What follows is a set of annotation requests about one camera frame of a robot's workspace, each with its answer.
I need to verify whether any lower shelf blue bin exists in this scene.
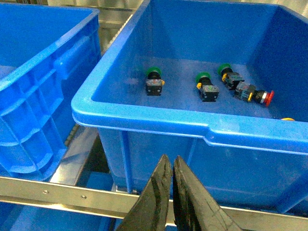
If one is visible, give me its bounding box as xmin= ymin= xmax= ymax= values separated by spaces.
xmin=0 ymin=203 xmax=114 ymax=231

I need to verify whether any blue bin with buttons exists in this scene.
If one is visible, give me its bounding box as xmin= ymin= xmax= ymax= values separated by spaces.
xmin=71 ymin=0 xmax=308 ymax=215

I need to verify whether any metal rack front rail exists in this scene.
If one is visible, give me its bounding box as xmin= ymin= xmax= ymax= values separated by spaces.
xmin=0 ymin=177 xmax=308 ymax=231

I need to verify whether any yellow push button near wall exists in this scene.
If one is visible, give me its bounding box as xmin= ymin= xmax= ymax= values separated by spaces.
xmin=281 ymin=117 xmax=295 ymax=121

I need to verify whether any green push button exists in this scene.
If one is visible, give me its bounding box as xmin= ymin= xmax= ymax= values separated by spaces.
xmin=218 ymin=63 xmax=244 ymax=90
xmin=146 ymin=66 xmax=165 ymax=96
xmin=195 ymin=72 xmax=219 ymax=102

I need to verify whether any red push button in bin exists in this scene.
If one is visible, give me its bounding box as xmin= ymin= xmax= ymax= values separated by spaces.
xmin=234 ymin=82 xmax=274 ymax=107

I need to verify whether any green push button right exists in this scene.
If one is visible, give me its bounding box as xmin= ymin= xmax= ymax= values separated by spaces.
xmin=218 ymin=63 xmax=244 ymax=90

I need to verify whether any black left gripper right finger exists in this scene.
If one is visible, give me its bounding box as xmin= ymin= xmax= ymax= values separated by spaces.
xmin=173 ymin=156 xmax=242 ymax=231

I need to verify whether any green push button left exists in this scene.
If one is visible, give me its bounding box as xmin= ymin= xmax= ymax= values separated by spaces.
xmin=146 ymin=66 xmax=165 ymax=96

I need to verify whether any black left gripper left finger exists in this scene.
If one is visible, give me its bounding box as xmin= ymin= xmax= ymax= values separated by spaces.
xmin=117 ymin=154 xmax=172 ymax=231

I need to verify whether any blue ribbed bin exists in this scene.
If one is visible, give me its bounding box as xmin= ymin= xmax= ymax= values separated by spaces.
xmin=0 ymin=3 xmax=101 ymax=181

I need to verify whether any green push button middle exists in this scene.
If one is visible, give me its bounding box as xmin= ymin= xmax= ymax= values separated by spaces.
xmin=195 ymin=72 xmax=219 ymax=102

